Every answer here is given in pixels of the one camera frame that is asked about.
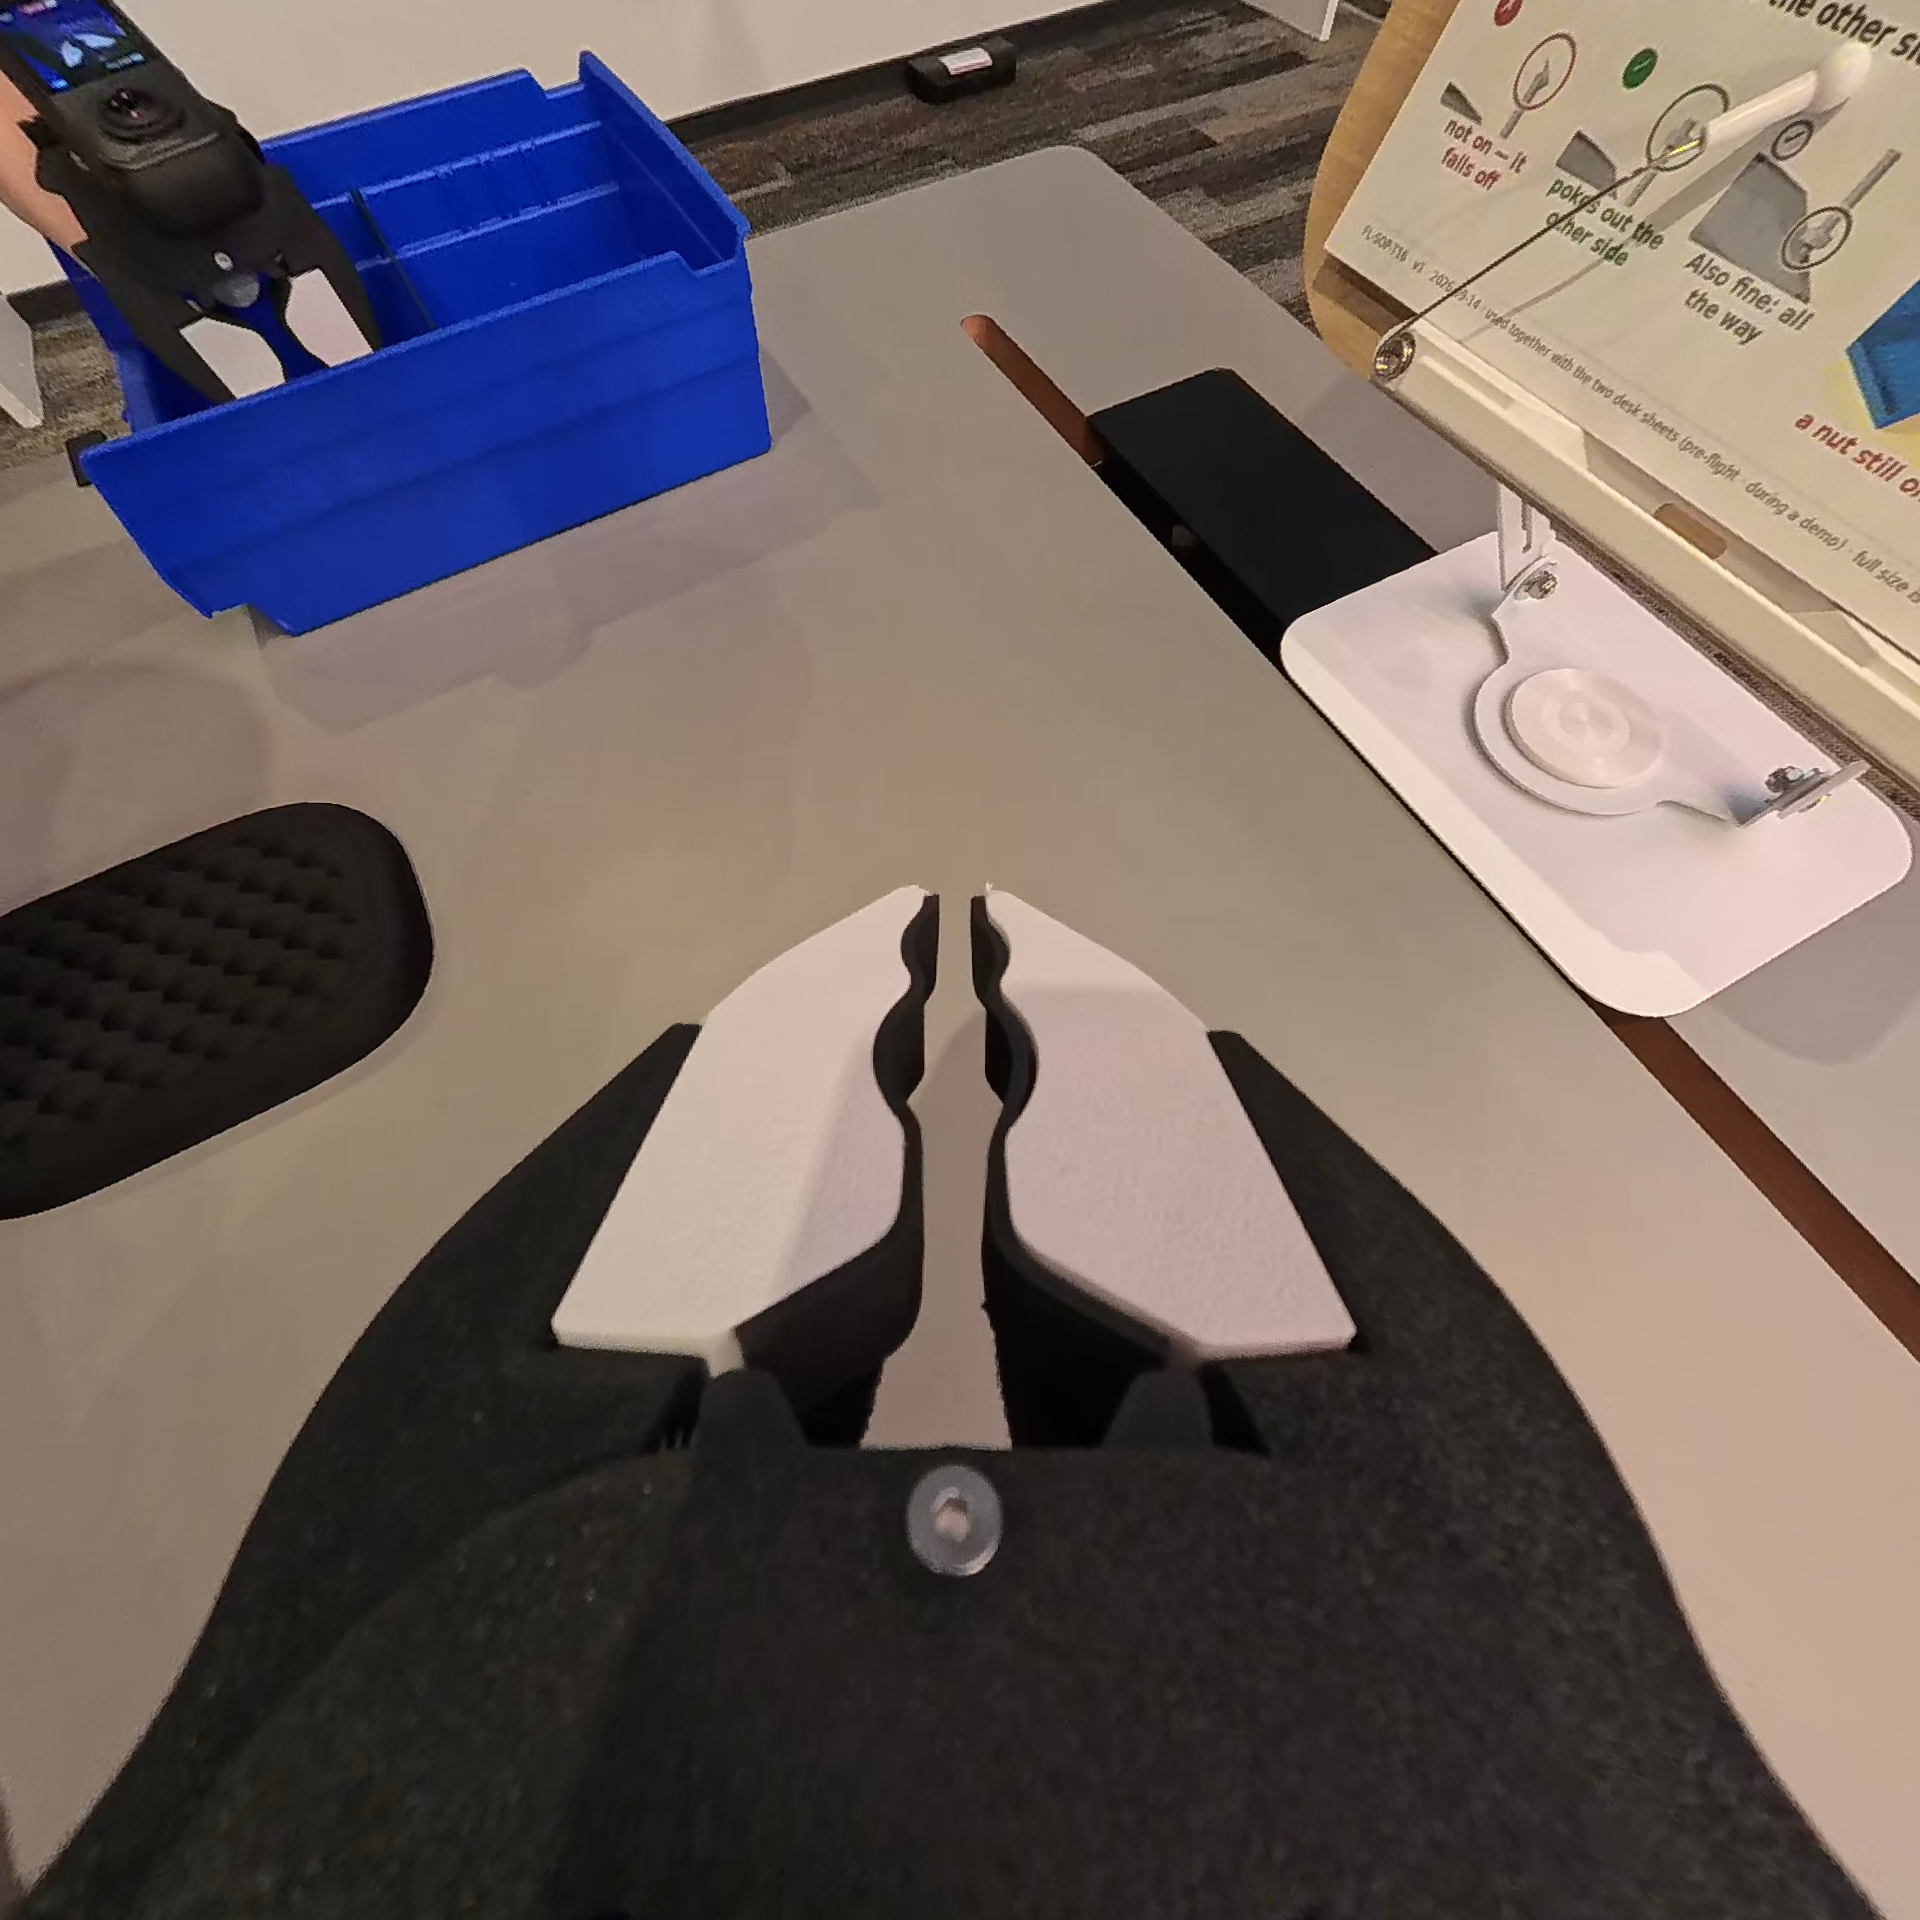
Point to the white stand base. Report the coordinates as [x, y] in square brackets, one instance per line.
[1770, 900]

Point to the small black floor box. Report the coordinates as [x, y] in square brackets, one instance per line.
[960, 71]

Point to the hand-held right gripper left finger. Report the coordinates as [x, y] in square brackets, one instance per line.
[750, 1141]

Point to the wooden backing board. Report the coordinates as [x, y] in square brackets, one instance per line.
[1343, 181]

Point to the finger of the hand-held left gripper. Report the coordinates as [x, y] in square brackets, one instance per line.
[329, 322]
[241, 360]

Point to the person's left hand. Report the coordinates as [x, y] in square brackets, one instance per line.
[23, 181]

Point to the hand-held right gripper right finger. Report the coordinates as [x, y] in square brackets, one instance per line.
[1156, 1155]

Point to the blue plastic bin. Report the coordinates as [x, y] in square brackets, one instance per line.
[450, 451]

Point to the grey desk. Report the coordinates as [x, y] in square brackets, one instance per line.
[750, 675]

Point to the black wrist rest pad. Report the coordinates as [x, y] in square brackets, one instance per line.
[181, 989]

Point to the white sheet peg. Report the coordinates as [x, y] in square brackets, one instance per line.
[1785, 98]

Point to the printed instruction sheet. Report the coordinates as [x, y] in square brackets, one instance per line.
[1799, 269]

